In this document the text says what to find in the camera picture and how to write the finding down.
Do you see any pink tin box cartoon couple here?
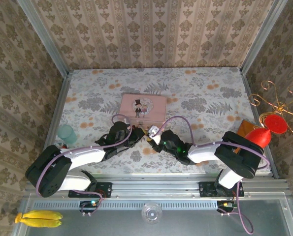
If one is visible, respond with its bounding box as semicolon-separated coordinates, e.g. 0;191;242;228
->
118;93;167;126

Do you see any black base plate left arm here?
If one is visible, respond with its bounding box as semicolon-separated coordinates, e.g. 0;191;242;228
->
68;181;112;198

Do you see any black base plate right arm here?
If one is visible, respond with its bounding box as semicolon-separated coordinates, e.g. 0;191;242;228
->
198;181;245;198

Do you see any teal translucent cup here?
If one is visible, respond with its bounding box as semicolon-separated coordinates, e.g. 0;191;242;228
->
57;124;78;146

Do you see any clear plastic cup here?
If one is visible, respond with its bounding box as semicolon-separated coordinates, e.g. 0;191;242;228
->
141;202;163;224

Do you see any orange box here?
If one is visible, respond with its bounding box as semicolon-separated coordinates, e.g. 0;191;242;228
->
236;119;259;136

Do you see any grey metal panel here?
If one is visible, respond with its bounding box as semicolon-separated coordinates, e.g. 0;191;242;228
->
12;194;293;236

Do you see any red cone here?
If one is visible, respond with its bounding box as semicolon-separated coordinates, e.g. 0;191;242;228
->
244;128;272;148

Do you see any red disc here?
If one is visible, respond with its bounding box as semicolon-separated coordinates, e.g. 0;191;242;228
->
264;114;289;134

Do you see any yellow plush banana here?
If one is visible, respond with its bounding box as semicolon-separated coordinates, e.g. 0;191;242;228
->
14;210;63;228

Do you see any aluminium mounting rail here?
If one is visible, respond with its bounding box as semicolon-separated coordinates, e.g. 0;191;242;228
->
25;176;289;197

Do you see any slotted grey cable duct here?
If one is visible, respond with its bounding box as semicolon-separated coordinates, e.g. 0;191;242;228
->
33;198;235;211

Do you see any aluminium side rail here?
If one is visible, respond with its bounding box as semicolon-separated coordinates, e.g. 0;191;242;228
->
37;71;72;177
239;68;280;179

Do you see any small circuit board with wires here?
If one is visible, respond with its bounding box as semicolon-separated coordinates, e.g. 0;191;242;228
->
79;200;100;213
217;200;238;213

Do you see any gold wire ornament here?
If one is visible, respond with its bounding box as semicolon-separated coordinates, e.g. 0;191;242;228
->
248;80;293;137

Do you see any aluminium frame post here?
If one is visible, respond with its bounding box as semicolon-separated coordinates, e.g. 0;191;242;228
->
17;0;70;74
239;0;289;74

